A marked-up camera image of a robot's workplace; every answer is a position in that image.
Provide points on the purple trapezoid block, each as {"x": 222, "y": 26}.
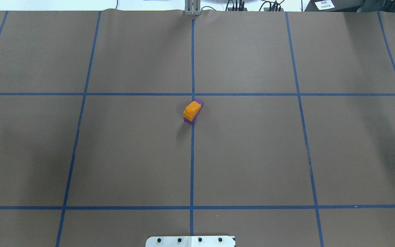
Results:
{"x": 197, "y": 109}

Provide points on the orange trapezoid block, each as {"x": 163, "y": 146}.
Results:
{"x": 192, "y": 110}

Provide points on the aluminium frame post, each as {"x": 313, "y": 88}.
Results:
{"x": 192, "y": 7}

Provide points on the white camera pole base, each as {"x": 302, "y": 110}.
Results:
{"x": 191, "y": 241}

